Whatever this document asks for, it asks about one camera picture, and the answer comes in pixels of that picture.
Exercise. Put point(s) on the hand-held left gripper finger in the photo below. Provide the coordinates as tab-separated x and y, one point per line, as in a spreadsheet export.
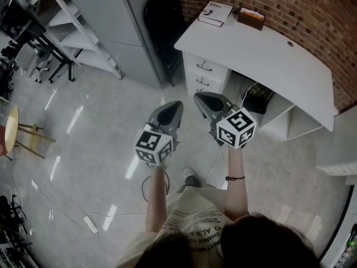
175	119
157	116

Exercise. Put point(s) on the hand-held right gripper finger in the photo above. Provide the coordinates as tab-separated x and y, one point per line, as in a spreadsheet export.
202	109
217	100

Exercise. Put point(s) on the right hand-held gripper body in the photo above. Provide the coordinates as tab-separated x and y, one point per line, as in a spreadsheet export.
237	130

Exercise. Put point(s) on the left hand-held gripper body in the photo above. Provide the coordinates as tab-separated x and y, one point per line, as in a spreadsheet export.
153	147

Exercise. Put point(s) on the white desk drawer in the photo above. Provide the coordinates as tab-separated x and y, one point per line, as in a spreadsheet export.
191	86
216	84
189	61

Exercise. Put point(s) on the person's left forearm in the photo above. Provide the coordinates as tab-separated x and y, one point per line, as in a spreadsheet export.
156	200

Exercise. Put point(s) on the person's right forearm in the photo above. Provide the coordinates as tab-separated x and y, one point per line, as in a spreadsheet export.
235	197

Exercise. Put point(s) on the black box under desk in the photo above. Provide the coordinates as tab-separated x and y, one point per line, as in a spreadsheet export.
262	92

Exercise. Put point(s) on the white desk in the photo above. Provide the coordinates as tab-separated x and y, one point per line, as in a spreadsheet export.
265	60

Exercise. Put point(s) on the white shoe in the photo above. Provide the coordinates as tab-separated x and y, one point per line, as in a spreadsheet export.
188	172

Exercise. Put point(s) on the black wrist band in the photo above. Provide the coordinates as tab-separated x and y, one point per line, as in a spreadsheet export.
235	178

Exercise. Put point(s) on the grey trousers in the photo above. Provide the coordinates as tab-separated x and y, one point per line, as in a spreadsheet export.
192	181

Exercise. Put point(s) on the brown box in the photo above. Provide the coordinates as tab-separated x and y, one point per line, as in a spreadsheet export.
249	23

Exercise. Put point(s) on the cream printed shirt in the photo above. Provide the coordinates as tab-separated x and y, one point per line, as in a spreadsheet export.
195	219

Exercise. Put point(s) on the white book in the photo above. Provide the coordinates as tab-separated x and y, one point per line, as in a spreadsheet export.
216	11

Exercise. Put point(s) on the yellow card pack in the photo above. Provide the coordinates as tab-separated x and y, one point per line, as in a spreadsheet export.
255	15

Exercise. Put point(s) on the white power strip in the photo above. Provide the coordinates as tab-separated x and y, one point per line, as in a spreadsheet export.
91	225

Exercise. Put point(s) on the white metal shelf rack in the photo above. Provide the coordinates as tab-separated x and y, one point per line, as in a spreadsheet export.
81	42

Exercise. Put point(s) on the white side shelf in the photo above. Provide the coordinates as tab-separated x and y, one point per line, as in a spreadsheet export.
340	168

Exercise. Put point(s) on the white office chair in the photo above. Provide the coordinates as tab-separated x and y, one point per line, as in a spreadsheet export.
28	57

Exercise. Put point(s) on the wooden stool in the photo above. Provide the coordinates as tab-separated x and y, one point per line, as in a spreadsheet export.
11	127

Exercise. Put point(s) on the red plastic stool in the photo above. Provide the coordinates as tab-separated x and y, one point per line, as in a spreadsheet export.
2	138

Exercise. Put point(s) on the black office chair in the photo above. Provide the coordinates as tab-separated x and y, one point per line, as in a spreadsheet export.
5	205

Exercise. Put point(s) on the black frame table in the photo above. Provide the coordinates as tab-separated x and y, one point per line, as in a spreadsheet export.
22	24

